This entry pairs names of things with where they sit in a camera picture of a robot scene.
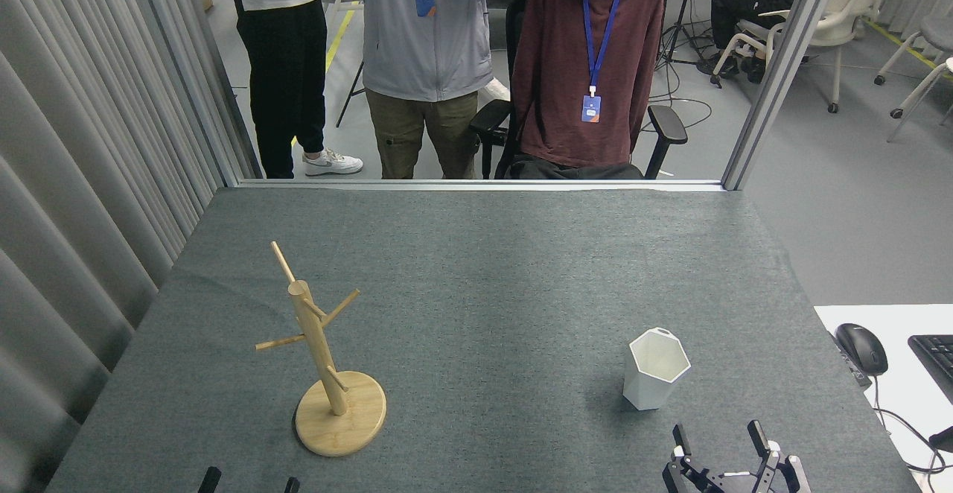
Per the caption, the white hexagonal cup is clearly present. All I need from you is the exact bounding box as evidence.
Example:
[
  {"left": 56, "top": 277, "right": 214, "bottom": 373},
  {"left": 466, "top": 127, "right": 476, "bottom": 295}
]
[{"left": 622, "top": 327, "right": 692, "bottom": 411}]

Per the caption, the wooden cup rack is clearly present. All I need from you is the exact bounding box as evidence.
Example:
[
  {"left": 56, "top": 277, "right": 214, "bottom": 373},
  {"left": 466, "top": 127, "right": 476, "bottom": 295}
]
[{"left": 255, "top": 241, "right": 388, "bottom": 457}]

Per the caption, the flat black device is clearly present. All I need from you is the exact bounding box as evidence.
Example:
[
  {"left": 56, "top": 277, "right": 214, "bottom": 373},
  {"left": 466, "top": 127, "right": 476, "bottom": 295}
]
[{"left": 828, "top": 329, "right": 873, "bottom": 389}]

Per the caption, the black computer mouse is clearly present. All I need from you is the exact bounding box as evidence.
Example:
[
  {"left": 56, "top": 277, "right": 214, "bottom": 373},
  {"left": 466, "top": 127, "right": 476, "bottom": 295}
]
[{"left": 835, "top": 322, "right": 889, "bottom": 376}]

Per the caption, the black keyboard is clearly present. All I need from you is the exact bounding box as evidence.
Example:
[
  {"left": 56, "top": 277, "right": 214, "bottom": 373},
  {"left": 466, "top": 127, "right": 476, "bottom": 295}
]
[{"left": 908, "top": 334, "right": 953, "bottom": 404}]

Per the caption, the white desk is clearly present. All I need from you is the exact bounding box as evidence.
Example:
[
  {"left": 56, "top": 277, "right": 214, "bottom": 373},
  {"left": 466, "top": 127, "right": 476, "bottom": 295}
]
[{"left": 813, "top": 303, "right": 953, "bottom": 493}]

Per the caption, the grey felt table cover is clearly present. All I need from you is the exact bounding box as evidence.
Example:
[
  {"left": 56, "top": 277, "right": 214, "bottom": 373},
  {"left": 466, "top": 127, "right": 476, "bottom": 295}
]
[{"left": 45, "top": 187, "right": 922, "bottom": 493}]

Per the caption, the black office chair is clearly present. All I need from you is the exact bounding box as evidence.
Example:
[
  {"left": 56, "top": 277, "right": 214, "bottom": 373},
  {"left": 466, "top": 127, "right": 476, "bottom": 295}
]
[{"left": 468, "top": 0, "right": 689, "bottom": 180}]

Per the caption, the grey curtain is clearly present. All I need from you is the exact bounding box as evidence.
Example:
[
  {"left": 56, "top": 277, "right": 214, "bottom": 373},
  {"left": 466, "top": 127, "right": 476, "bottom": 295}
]
[{"left": 0, "top": 0, "right": 246, "bottom": 493}]

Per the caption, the white leg chair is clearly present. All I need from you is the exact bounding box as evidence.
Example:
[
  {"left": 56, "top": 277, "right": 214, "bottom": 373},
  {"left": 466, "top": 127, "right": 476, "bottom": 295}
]
[{"left": 887, "top": 57, "right": 953, "bottom": 144}]

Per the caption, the black stand leg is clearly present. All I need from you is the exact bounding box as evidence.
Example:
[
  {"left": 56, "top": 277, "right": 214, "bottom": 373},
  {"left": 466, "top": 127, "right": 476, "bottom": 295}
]
[{"left": 335, "top": 61, "right": 366, "bottom": 129}]

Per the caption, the standing person without badge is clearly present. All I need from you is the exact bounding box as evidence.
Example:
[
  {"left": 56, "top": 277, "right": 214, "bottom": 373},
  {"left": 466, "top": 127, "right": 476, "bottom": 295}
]
[{"left": 220, "top": 0, "right": 365, "bottom": 179}]

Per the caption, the seated person in background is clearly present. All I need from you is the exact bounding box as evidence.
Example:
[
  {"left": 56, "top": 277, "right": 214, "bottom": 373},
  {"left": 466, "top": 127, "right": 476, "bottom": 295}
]
[{"left": 698, "top": 0, "right": 812, "bottom": 84}]

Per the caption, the white chair with armrests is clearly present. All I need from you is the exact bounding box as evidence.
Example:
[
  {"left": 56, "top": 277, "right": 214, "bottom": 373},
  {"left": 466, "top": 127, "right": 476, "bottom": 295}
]
[{"left": 711, "top": 0, "right": 913, "bottom": 114}]

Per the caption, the black tripod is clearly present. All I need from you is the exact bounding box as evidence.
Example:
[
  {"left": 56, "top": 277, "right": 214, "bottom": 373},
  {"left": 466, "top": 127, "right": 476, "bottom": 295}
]
[{"left": 655, "top": 0, "right": 724, "bottom": 89}]

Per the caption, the grey seat chair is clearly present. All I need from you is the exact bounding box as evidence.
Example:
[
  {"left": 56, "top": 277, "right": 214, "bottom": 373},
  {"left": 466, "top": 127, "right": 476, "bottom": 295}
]
[{"left": 873, "top": 15, "right": 953, "bottom": 86}]

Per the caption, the standing person with badge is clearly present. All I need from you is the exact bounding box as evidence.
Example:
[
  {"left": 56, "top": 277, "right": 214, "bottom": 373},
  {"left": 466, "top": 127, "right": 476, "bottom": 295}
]
[{"left": 330, "top": 0, "right": 526, "bottom": 180}]

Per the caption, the black mouse cable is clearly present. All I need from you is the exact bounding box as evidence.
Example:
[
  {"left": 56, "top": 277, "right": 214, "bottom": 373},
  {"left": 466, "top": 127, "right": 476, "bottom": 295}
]
[{"left": 870, "top": 374, "right": 953, "bottom": 477}]

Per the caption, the silver frame rail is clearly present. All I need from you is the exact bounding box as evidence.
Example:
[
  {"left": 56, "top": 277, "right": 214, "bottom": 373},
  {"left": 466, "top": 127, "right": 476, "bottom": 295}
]
[{"left": 235, "top": 178, "right": 727, "bottom": 194}]

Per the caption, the long blue lanyard badge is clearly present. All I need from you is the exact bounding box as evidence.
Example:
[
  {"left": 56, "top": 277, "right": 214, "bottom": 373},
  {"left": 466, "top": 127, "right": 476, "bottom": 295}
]
[{"left": 580, "top": 0, "right": 624, "bottom": 124}]

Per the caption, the silver frame post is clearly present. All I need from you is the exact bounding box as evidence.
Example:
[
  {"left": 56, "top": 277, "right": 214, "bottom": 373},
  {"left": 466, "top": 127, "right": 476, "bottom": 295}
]
[
  {"left": 720, "top": 0, "right": 850, "bottom": 192},
  {"left": 134, "top": 0, "right": 263, "bottom": 187}
]

